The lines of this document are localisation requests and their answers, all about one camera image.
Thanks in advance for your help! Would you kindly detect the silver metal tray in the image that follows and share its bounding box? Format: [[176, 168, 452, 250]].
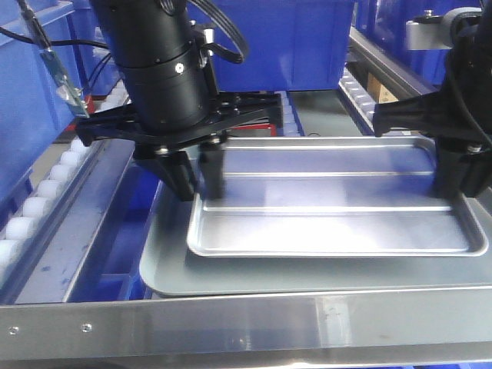
[[187, 136, 489, 258]]

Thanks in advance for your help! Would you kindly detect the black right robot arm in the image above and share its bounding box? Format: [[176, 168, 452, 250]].
[[132, 1, 491, 201]]

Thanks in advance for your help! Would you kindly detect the steel divider beam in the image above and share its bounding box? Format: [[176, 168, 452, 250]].
[[349, 27, 437, 99], [2, 140, 158, 304]]

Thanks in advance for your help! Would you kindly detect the small circuit board tag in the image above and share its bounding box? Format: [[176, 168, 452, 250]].
[[40, 48, 89, 118]]

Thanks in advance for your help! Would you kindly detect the blue bin behind tray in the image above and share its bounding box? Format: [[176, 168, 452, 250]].
[[212, 1, 354, 92]]

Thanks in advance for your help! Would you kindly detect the centre white roller track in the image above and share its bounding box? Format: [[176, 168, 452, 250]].
[[277, 91, 304, 137]]

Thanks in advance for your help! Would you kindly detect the large blue bin upper left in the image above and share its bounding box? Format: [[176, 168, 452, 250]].
[[0, 0, 116, 216]]

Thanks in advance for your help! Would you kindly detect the far right roller track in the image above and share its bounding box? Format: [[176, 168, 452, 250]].
[[338, 68, 377, 135]]

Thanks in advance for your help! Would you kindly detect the large grey plastic tray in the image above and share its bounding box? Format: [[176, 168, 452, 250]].
[[140, 186, 491, 298]]

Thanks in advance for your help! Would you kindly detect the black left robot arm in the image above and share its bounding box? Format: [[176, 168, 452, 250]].
[[76, 0, 282, 201]]

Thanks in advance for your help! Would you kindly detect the far left roller track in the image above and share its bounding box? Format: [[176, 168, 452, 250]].
[[0, 84, 131, 278]]

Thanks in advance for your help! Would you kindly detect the steel left divider beam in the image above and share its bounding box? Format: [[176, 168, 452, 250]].
[[2, 140, 158, 304]]

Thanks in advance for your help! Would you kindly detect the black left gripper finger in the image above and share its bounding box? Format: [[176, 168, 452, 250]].
[[133, 150, 197, 201], [199, 143, 224, 199]]

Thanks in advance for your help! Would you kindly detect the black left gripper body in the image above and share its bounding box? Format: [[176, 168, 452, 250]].
[[75, 91, 284, 161]]

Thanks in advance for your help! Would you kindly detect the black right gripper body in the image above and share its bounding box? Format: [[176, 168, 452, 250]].
[[372, 91, 491, 146]]

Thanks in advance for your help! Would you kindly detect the steel right divider beam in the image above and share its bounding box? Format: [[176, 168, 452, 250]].
[[349, 27, 437, 99]]

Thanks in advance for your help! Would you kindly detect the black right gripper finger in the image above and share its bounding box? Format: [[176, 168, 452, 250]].
[[433, 140, 491, 199]]

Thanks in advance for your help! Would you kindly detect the steel front shelf rail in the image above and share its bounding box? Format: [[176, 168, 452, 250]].
[[1, 286, 491, 368]]

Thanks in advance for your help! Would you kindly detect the red floor frame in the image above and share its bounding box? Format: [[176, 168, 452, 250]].
[[228, 122, 277, 137]]

